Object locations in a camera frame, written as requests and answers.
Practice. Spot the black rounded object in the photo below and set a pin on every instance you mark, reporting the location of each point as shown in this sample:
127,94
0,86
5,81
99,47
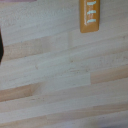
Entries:
1,48

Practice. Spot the orange rectangular block white print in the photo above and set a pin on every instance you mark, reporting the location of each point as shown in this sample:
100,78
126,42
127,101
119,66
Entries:
89,16

